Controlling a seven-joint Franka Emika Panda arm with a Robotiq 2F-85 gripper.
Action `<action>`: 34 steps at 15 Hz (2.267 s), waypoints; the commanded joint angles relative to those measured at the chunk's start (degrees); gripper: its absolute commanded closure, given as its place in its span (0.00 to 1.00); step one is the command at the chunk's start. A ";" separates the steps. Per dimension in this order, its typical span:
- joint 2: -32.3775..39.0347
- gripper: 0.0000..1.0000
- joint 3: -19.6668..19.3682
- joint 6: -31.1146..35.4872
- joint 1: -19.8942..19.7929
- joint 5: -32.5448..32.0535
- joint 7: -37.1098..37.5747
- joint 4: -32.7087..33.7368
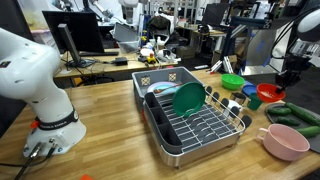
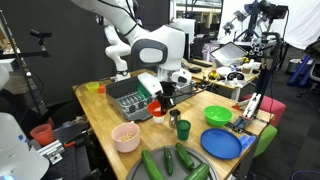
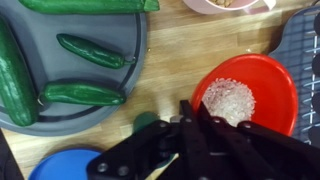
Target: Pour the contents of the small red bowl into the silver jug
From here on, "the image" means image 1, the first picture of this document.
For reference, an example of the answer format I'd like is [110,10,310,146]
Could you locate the silver metal jug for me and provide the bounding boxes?
[229,91,251,106]

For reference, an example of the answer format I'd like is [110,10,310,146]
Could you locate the white round dish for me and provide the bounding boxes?
[139,47,154,57]

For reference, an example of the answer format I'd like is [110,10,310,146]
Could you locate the yellow toy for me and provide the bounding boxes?
[146,53,158,65]

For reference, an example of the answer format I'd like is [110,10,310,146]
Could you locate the green cucumber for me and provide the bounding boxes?
[275,116,301,127]
[284,102,320,127]
[295,125,320,138]
[267,106,293,117]

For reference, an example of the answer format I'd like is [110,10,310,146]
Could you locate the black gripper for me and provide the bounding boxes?
[275,55,310,95]

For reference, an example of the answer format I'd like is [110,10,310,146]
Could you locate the blue plastic plate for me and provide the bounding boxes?
[241,84,260,98]

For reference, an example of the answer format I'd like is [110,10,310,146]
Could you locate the black keyboard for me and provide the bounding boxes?
[78,50,120,57]

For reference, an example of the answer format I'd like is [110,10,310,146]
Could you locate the black background monitor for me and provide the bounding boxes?
[201,3,231,28]

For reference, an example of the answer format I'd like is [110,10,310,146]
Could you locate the green plastic plate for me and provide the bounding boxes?
[172,81,207,118]

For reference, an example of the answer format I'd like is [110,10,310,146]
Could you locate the clear plastic box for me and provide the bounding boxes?
[118,39,141,54]

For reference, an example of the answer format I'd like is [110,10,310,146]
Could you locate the gray laptop lid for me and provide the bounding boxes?
[113,22,140,43]

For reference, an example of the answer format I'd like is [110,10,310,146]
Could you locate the dark green plastic cup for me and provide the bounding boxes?
[247,92,265,111]

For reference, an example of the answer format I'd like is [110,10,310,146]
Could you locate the wooden office desk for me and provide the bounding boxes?
[53,48,183,80]

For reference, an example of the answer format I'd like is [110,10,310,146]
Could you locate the black extrusion camera stand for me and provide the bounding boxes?
[206,16,273,76]

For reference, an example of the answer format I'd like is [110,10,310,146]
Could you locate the black power adapter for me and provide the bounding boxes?
[114,57,129,66]

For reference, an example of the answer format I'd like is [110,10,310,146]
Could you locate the black monitor stand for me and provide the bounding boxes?
[58,23,97,69]

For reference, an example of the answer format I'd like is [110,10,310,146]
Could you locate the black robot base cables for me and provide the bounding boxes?
[0,142,58,180]

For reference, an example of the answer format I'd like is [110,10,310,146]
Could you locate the black computer monitor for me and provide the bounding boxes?
[42,10,105,54]

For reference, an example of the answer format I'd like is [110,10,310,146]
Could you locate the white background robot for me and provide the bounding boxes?
[118,0,141,25]

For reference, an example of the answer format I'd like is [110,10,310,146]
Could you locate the round gray tray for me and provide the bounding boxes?
[265,102,320,154]

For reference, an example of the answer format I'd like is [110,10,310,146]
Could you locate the black bag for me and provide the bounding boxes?
[146,14,172,34]

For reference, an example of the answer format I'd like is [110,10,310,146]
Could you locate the gray plastic bin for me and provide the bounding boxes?
[131,66,204,109]

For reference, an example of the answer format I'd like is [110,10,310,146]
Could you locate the silver reflective panel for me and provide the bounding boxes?
[239,20,295,77]

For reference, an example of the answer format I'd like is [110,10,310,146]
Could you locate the white rice grains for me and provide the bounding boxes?
[260,90,277,100]

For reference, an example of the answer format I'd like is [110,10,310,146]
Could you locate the pink bowl with handle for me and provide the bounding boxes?
[255,123,311,162]

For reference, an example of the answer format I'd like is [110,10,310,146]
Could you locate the bright green plastic bowl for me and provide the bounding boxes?
[220,73,246,91]

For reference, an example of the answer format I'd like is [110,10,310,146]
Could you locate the silver and gray dish rack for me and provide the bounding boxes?
[143,85,253,168]

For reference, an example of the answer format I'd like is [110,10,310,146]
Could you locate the white plastic cup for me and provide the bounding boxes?
[222,99,244,118]

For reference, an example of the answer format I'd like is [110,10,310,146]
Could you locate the small red bowl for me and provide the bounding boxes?
[256,83,287,104]

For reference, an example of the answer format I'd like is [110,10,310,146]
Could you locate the red utensil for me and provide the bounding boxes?
[153,83,184,94]

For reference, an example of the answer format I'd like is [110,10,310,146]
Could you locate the lavender plate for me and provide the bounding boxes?
[146,81,181,95]

